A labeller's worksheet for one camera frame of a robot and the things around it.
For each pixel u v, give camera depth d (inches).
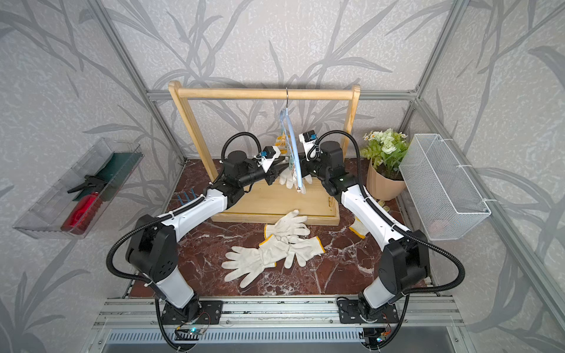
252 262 33.3
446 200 23.9
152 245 19.9
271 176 28.3
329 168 23.8
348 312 28.5
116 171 27.9
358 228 36.9
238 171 25.2
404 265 16.8
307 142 26.5
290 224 36.1
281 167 29.6
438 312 29.7
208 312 28.6
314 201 41.0
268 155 26.0
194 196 41.3
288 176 34.9
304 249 34.0
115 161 29.8
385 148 33.3
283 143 33.1
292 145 22.4
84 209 23.1
